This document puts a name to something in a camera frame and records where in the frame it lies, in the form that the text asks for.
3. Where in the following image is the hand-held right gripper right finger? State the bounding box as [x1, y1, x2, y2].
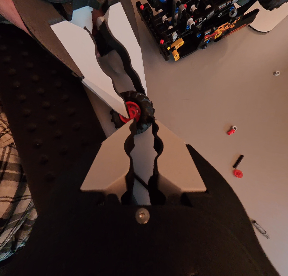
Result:
[147, 120, 207, 205]

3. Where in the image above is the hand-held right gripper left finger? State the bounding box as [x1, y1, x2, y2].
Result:
[80, 119, 138, 205]

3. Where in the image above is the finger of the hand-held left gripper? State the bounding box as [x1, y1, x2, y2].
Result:
[50, 6, 130, 119]
[97, 2, 148, 98]

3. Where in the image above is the red toy wheel rim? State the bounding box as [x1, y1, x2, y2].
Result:
[119, 101, 142, 124]

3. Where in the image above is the Lego monster truck model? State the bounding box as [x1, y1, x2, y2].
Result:
[136, 0, 288, 61]

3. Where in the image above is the grey desk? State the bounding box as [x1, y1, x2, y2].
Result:
[83, 0, 288, 276]

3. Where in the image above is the person's left hand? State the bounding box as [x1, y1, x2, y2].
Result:
[0, 0, 31, 34]

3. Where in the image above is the small pale toy piece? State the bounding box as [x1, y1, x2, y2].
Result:
[251, 220, 270, 240]

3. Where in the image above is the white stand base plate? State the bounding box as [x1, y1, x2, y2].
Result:
[247, 1, 288, 33]

